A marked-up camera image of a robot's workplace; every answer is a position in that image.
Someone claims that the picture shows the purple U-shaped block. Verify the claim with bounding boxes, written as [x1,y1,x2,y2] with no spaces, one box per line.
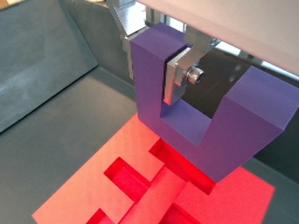
[131,23,299,182]

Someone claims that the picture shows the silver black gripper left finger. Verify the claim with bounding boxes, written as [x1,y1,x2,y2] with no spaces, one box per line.
[107,0,146,79]

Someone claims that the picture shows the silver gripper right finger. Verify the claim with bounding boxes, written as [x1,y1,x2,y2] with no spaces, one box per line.
[163,25,220,105]

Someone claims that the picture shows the red board with slots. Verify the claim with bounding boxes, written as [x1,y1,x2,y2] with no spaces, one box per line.
[32,117,275,224]

